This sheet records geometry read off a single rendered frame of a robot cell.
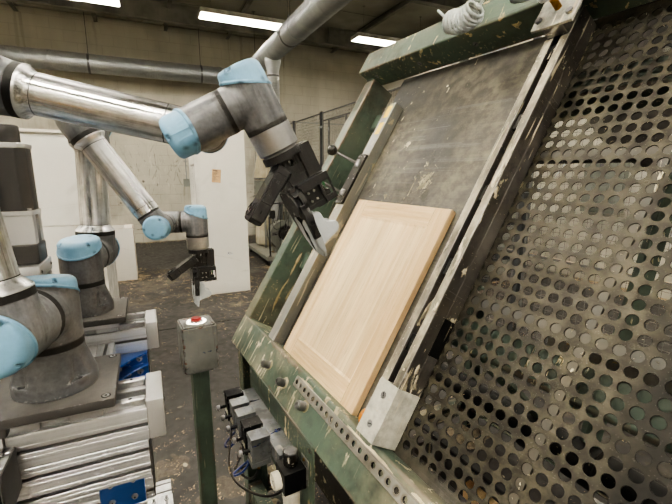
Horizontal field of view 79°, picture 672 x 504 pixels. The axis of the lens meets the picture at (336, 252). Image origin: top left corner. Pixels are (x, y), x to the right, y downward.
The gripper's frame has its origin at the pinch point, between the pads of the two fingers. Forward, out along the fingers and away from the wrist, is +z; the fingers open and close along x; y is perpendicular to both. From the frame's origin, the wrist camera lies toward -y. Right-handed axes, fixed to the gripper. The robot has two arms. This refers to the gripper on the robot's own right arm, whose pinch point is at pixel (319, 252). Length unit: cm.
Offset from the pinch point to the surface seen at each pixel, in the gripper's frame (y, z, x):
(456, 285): 22.0, 21.1, -5.9
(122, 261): -109, 61, 540
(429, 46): 78, -22, 47
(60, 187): -74, -43, 275
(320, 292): 7, 30, 47
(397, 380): 0.7, 31.4, -5.8
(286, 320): -7, 36, 56
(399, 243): 27.7, 19.3, 22.7
